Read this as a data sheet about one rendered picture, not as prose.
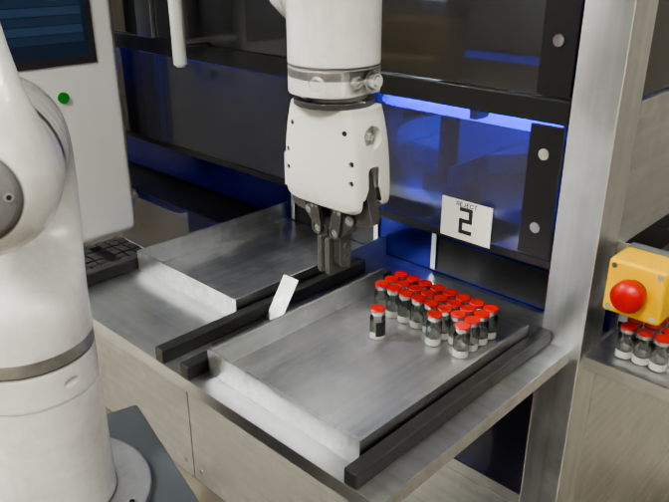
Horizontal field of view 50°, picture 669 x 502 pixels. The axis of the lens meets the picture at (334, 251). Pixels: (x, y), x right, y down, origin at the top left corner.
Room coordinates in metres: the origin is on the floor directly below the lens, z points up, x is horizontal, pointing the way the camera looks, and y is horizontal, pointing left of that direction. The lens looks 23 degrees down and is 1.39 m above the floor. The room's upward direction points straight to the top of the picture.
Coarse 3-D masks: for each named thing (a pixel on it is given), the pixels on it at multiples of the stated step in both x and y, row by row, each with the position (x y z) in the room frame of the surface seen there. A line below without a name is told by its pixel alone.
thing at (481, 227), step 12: (444, 204) 0.98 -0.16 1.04; (456, 204) 0.97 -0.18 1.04; (468, 204) 0.95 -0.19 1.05; (444, 216) 0.98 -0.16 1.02; (456, 216) 0.97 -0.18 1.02; (468, 216) 0.95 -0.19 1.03; (480, 216) 0.94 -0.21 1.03; (492, 216) 0.93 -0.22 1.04; (444, 228) 0.98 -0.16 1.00; (456, 228) 0.97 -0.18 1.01; (468, 228) 0.95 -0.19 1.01; (480, 228) 0.94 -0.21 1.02; (468, 240) 0.95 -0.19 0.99; (480, 240) 0.94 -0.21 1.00
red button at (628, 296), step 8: (624, 280) 0.78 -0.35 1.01; (632, 280) 0.77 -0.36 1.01; (616, 288) 0.77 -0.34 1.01; (624, 288) 0.76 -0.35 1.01; (632, 288) 0.76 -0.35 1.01; (640, 288) 0.76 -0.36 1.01; (616, 296) 0.76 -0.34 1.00; (624, 296) 0.76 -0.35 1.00; (632, 296) 0.75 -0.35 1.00; (640, 296) 0.75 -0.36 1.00; (616, 304) 0.76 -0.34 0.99; (624, 304) 0.76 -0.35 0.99; (632, 304) 0.75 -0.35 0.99; (640, 304) 0.75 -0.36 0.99; (624, 312) 0.76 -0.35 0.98; (632, 312) 0.75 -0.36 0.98
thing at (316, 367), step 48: (240, 336) 0.81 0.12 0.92; (288, 336) 0.87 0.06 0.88; (336, 336) 0.87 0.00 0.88; (240, 384) 0.73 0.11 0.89; (288, 384) 0.75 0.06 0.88; (336, 384) 0.75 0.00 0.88; (384, 384) 0.75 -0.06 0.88; (432, 384) 0.75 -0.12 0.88; (336, 432) 0.62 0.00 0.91; (384, 432) 0.63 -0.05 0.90
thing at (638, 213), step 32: (224, 64) 1.33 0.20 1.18; (256, 64) 1.27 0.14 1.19; (416, 96) 1.02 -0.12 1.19; (448, 96) 0.99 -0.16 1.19; (480, 96) 0.95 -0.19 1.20; (512, 96) 0.92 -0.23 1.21; (544, 96) 0.90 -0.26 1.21; (640, 128) 0.88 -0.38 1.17; (224, 160) 1.34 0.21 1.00; (640, 160) 0.89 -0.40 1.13; (640, 192) 0.91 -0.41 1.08; (416, 224) 1.02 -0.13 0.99; (640, 224) 0.92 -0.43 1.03; (512, 256) 0.90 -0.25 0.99
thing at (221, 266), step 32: (224, 224) 1.22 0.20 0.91; (256, 224) 1.28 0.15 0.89; (288, 224) 1.30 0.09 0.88; (160, 256) 1.12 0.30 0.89; (192, 256) 1.14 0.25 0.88; (224, 256) 1.14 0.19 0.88; (256, 256) 1.14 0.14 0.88; (288, 256) 1.14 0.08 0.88; (352, 256) 1.09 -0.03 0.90; (192, 288) 0.99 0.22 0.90; (224, 288) 1.02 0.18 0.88; (256, 288) 1.02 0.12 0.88
